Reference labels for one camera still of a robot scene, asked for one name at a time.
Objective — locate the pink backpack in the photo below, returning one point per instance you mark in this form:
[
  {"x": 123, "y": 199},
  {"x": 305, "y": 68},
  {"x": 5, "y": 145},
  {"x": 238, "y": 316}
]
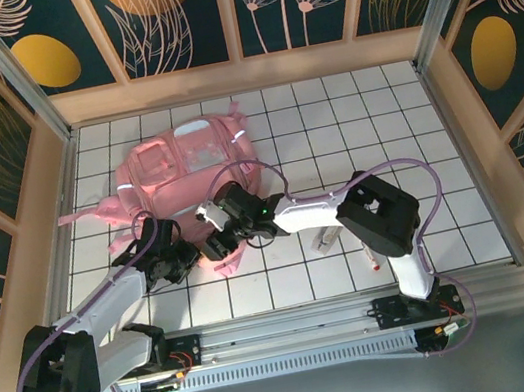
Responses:
[{"x": 161, "y": 173}]

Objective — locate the small clear stationery package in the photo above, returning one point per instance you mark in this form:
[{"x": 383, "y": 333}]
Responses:
[{"x": 327, "y": 240}]

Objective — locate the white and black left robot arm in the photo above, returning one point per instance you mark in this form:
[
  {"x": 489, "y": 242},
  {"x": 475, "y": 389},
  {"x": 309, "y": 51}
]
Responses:
[{"x": 103, "y": 305}]

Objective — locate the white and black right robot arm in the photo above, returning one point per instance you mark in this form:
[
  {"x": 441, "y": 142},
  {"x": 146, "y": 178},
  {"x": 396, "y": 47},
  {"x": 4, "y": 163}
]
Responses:
[{"x": 305, "y": 211}]

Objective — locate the red and white marker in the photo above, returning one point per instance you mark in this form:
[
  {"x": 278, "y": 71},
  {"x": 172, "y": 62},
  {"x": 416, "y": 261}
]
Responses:
[{"x": 374, "y": 260}]

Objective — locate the small electronics board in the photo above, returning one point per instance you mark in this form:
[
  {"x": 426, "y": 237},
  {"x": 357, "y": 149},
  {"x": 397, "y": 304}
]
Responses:
[
  {"x": 159, "y": 389},
  {"x": 441, "y": 336}
]

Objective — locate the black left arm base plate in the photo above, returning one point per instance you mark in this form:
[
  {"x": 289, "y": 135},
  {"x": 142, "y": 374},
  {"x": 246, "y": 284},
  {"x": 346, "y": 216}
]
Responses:
[{"x": 189, "y": 343}]

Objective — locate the aluminium table side rail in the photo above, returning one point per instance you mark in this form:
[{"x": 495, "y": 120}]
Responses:
[
  {"x": 60, "y": 231},
  {"x": 499, "y": 215}
]

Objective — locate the aluminium mounting rail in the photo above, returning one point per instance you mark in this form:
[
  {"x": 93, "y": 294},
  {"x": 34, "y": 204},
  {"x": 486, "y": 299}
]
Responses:
[{"x": 285, "y": 329}]

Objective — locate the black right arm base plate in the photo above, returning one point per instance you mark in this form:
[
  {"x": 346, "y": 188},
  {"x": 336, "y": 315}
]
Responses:
[{"x": 389, "y": 310}]

